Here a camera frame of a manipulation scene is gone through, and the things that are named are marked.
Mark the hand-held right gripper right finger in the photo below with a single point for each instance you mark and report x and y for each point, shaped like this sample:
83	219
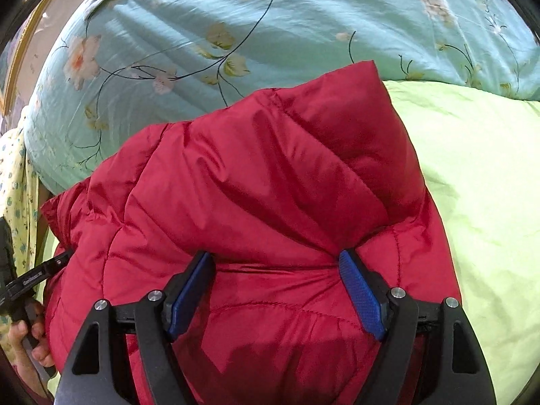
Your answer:
363	295

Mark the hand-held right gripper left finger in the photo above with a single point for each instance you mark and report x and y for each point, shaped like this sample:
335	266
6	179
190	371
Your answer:
190	295

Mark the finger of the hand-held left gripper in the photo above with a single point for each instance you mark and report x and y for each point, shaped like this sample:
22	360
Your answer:
38	275

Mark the red quilted jacket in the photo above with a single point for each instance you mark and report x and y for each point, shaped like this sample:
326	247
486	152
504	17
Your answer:
261	185

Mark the person's left forearm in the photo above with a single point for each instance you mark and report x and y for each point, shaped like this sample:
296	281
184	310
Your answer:
31	386

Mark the person's left hand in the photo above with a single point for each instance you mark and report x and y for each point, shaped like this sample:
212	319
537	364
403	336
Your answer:
40	348

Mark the yellow printed blanket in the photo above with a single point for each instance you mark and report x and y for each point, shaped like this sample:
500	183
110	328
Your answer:
17	185

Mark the light green bed sheet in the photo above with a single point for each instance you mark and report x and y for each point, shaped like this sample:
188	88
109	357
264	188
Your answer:
485	202

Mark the teal floral quilt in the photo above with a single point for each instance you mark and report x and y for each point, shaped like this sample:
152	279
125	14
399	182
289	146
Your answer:
253	29

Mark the wooden frame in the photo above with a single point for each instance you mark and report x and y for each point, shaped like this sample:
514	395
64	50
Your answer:
21	55

